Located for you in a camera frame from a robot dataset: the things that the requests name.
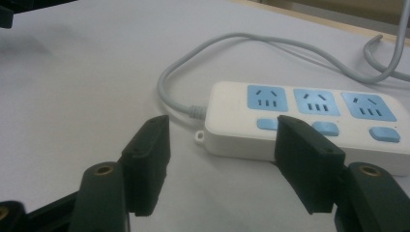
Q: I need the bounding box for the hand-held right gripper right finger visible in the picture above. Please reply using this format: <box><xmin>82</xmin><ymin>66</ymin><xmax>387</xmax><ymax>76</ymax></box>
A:
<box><xmin>274</xmin><ymin>115</ymin><xmax>410</xmax><ymax>232</ymax></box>

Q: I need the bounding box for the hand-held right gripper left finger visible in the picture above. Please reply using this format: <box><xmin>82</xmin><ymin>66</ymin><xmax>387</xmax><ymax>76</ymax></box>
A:
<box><xmin>69</xmin><ymin>114</ymin><xmax>171</xmax><ymax>232</ymax></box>

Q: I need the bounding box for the grey power strip cable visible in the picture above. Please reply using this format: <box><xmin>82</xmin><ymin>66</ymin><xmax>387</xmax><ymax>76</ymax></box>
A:
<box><xmin>157</xmin><ymin>0</ymin><xmax>410</xmax><ymax>120</ymax></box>

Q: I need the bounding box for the dark object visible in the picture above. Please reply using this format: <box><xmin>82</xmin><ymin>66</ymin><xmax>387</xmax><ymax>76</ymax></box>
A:
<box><xmin>0</xmin><ymin>0</ymin><xmax>78</xmax><ymax>29</ymax></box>

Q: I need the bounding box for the white and blue power strip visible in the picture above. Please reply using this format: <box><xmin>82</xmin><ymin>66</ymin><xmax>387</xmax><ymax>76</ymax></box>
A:
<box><xmin>194</xmin><ymin>80</ymin><xmax>410</xmax><ymax>178</ymax></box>

